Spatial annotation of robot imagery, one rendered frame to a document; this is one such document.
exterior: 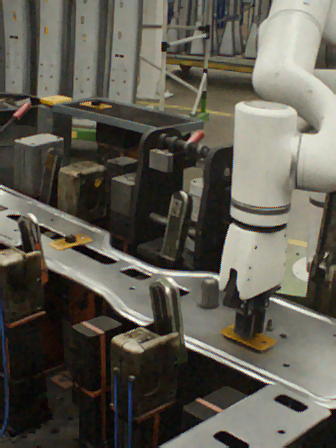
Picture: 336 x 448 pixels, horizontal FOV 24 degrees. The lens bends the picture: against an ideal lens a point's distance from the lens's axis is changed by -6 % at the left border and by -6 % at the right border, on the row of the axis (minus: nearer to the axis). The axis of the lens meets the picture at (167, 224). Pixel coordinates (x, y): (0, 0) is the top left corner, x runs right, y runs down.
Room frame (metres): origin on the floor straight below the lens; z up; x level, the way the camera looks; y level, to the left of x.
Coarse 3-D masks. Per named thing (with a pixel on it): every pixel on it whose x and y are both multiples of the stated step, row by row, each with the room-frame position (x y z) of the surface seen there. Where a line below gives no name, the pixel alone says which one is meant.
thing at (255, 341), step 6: (222, 330) 1.05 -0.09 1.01; (228, 330) 1.05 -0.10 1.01; (228, 336) 1.03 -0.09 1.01; (234, 336) 1.03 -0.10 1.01; (240, 336) 1.03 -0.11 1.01; (252, 336) 1.03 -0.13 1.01; (258, 336) 1.03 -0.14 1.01; (264, 336) 1.03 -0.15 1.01; (246, 342) 1.01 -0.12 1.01; (252, 342) 1.01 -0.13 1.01; (258, 342) 1.01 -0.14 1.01; (270, 342) 1.01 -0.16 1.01; (258, 348) 0.99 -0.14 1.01; (264, 348) 0.99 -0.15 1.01
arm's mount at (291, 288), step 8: (288, 256) 1.86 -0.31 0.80; (296, 256) 1.86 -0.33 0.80; (304, 256) 1.86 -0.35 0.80; (288, 264) 1.81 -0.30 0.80; (288, 272) 1.76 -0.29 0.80; (288, 280) 1.72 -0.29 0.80; (296, 280) 1.71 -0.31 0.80; (288, 288) 1.67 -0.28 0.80; (296, 288) 1.67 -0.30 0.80; (304, 288) 1.67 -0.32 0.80; (280, 296) 1.65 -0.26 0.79; (288, 296) 1.64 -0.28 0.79; (296, 296) 1.63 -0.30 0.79; (304, 296) 1.62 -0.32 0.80; (304, 304) 1.62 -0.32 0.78
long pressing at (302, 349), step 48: (0, 192) 1.68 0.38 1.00; (0, 240) 1.40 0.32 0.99; (48, 240) 1.40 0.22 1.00; (96, 240) 1.41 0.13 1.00; (96, 288) 1.20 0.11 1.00; (144, 288) 1.21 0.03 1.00; (192, 288) 1.21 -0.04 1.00; (192, 336) 1.04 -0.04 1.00; (288, 336) 1.04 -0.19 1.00; (288, 384) 0.91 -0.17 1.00
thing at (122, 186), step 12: (120, 180) 1.54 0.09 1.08; (132, 180) 1.53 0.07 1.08; (120, 192) 1.53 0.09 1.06; (132, 192) 1.51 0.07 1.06; (120, 204) 1.53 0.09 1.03; (120, 216) 1.53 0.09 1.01; (120, 228) 1.53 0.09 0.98; (120, 240) 1.54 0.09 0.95; (132, 252) 1.52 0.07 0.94; (132, 276) 1.52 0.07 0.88
